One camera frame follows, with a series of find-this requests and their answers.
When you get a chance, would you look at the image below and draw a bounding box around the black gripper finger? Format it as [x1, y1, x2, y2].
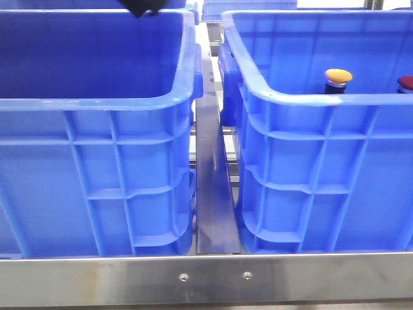
[119, 0, 168, 17]

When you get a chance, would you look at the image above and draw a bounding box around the red push button raised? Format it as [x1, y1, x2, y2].
[397, 75, 413, 94]

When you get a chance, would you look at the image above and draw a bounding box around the blue source bin with buttons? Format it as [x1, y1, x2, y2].
[1, 9, 203, 260]

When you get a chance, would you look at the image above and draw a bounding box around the blue back right bin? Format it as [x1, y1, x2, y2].
[202, 0, 297, 21]

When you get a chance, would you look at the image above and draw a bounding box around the blue back left bin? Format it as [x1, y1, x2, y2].
[1, 0, 199, 24]

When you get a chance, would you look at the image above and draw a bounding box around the blue destination bin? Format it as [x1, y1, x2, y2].
[220, 10, 412, 253]

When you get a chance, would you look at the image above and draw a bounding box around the steel front rail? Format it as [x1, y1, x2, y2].
[1, 252, 412, 307]

